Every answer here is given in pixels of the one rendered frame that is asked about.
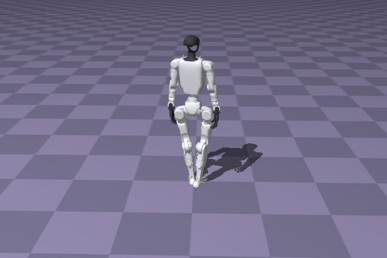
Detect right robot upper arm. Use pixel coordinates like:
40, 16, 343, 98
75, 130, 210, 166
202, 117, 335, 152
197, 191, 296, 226
202, 60, 215, 91

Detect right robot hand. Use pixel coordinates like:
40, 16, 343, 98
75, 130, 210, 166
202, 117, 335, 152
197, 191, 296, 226
211, 107, 220, 129

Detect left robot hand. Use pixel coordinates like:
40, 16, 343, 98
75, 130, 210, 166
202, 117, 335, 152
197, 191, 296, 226
168, 103, 177, 124

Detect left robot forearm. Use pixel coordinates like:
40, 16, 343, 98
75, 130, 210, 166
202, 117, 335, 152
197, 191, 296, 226
167, 80, 177, 107

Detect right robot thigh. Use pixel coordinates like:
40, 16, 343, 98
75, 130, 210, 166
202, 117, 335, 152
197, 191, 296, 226
196, 106, 213, 153

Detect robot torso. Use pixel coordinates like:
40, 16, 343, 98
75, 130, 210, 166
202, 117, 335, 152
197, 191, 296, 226
178, 55, 206, 116

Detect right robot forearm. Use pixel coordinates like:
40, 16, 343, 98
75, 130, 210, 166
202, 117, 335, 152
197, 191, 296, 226
210, 84, 220, 111

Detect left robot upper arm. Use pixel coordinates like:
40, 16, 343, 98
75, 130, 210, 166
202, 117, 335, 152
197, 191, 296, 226
171, 58, 180, 88

